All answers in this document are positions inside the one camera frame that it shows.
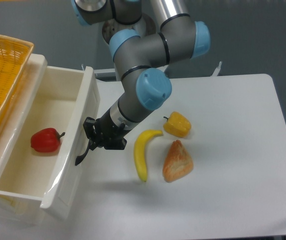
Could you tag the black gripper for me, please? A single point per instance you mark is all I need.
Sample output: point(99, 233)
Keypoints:
point(104, 133)

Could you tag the yellow toy banana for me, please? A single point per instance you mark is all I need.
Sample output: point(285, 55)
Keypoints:
point(139, 151)

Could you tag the yellow toy bell pepper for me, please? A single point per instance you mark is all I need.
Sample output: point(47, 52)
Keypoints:
point(177, 125)

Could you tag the white top drawer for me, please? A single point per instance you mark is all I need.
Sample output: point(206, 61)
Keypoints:
point(41, 176)

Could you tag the yellow woven basket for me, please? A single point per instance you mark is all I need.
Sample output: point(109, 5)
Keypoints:
point(14, 55)

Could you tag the white drawer cabinet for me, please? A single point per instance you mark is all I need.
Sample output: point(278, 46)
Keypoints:
point(13, 140)

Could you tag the orange toy bread wedge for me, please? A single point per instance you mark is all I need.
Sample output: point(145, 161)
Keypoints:
point(178, 162)

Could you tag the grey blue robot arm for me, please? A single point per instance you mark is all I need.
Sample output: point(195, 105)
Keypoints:
point(137, 60)

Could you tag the red toy bell pepper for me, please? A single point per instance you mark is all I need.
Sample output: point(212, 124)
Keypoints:
point(46, 140)

